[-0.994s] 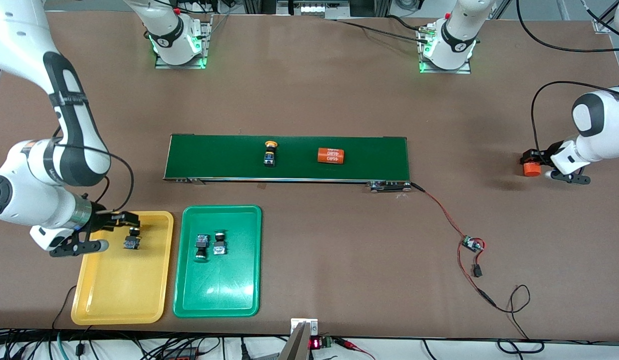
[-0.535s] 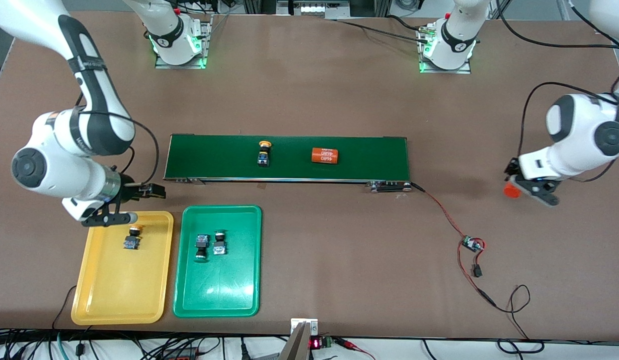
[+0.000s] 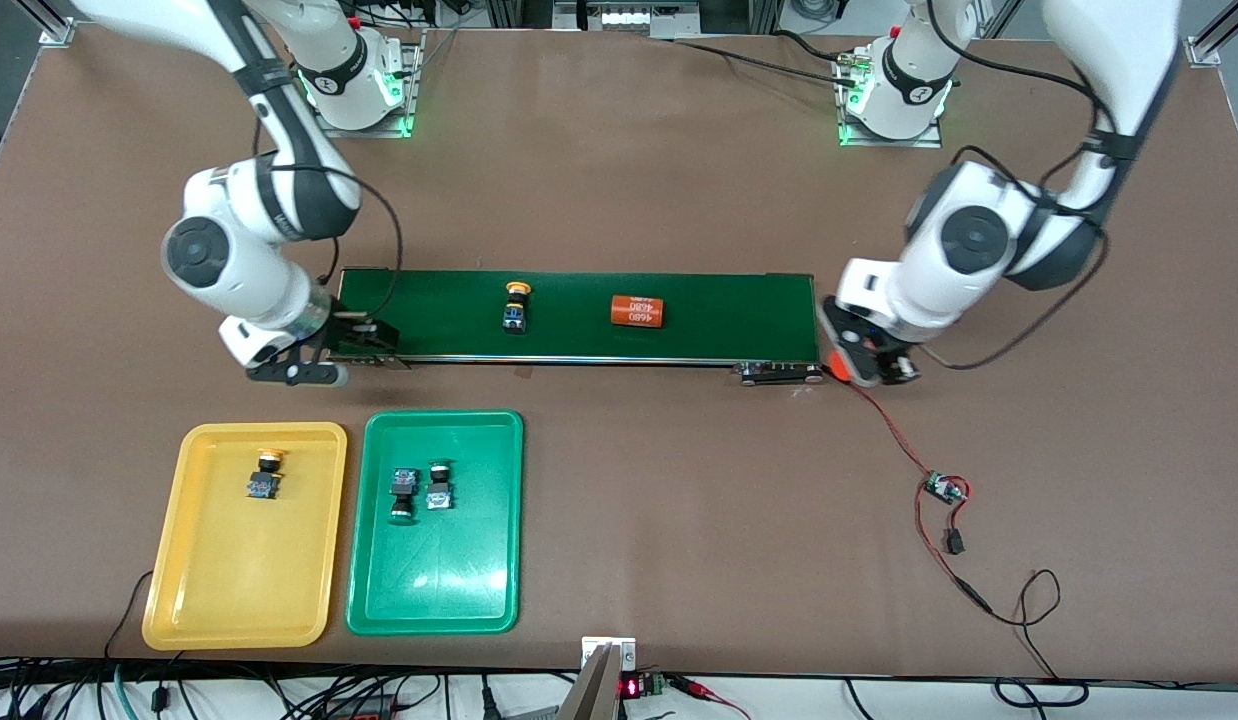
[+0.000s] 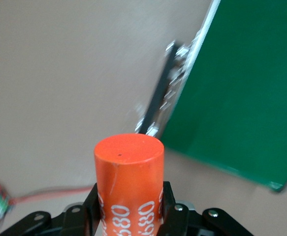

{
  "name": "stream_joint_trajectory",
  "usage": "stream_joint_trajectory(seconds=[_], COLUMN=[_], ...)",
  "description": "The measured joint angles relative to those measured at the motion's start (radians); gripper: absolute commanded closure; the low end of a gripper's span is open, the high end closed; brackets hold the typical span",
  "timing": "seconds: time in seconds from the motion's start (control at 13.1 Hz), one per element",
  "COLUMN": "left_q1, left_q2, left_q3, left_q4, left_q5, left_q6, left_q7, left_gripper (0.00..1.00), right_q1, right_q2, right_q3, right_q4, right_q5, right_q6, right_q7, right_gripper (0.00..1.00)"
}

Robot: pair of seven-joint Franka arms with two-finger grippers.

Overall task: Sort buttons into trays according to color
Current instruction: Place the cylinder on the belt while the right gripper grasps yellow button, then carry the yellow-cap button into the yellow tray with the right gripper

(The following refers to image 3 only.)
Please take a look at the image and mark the orange cylinder white print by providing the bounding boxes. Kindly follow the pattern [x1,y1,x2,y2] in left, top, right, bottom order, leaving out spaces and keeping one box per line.
[827,345,882,390]
[609,294,669,330]

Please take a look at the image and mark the yellow mushroom push button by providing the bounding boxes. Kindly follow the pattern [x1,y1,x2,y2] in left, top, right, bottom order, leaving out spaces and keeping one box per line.
[501,281,534,337]
[244,449,286,502]

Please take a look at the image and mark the green belt conveyor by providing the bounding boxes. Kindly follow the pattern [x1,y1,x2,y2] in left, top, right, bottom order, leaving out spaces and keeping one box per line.
[326,268,826,387]

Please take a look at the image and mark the green plastic tray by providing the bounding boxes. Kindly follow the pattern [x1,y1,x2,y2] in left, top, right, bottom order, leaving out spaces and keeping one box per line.
[345,410,526,637]

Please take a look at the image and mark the yellow plastic tray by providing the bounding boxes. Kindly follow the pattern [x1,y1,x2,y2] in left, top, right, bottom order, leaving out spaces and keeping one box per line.
[141,422,349,652]

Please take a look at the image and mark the white equipment box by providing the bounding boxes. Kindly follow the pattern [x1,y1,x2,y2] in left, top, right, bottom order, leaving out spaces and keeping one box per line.
[554,0,700,39]

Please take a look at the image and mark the red clip lead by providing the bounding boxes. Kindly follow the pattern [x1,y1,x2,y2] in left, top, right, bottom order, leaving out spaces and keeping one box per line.
[669,675,750,720]

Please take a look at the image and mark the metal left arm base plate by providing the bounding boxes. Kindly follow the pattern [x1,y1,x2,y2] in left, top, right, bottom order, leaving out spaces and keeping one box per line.
[839,118,943,149]

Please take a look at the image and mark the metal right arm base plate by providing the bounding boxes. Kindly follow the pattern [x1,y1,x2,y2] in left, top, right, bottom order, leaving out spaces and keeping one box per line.
[311,28,425,139]

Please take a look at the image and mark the thin black looped cable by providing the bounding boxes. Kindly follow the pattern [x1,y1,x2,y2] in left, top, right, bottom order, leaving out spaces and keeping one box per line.
[959,568,1092,709]

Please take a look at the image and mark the black cable on table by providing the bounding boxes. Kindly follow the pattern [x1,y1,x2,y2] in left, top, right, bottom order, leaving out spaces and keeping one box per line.
[669,28,860,79]

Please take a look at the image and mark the black cable at table edge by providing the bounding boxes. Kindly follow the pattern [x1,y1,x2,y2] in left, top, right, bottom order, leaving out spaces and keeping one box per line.
[104,570,185,661]

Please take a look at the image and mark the small metal bracket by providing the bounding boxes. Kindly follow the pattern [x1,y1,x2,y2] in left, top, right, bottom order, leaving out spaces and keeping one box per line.
[581,636,637,669]

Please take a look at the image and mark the grey camera mount bar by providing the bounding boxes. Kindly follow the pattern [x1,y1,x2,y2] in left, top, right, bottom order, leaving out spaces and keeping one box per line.
[557,644,621,720]

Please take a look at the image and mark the aluminium frame profile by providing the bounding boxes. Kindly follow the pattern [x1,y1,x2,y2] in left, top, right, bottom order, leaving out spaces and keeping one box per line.
[1186,0,1238,69]
[14,0,77,47]

